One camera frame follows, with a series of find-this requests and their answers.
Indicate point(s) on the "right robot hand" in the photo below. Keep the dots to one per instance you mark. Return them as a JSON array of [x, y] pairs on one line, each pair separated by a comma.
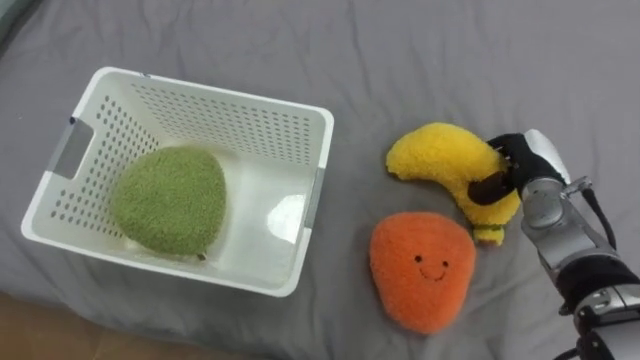
[[532, 160]]

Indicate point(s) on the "yellow banana soft toy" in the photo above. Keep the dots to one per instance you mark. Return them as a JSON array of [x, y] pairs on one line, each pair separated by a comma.
[[445, 155]]

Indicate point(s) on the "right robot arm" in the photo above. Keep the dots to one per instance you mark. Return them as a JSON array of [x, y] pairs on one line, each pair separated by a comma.
[[575, 250]]

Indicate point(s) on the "grey bed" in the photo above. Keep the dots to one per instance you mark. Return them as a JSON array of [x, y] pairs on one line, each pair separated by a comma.
[[425, 60]]

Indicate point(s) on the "orange smiling fruit soft toy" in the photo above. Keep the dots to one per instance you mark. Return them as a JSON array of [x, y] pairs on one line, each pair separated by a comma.
[[420, 270]]

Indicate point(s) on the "white perforated plastic basket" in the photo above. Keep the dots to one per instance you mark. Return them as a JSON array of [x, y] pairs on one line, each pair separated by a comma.
[[260, 150]]

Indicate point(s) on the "green fruit soft toy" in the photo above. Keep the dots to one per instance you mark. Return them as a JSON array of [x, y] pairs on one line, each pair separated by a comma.
[[170, 200]]

